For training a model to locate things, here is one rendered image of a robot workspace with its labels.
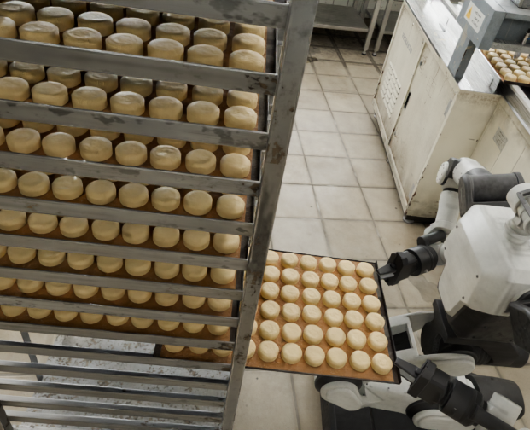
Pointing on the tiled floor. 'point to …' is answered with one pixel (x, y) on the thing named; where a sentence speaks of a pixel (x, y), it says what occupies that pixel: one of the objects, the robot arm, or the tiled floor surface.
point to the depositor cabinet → (428, 108)
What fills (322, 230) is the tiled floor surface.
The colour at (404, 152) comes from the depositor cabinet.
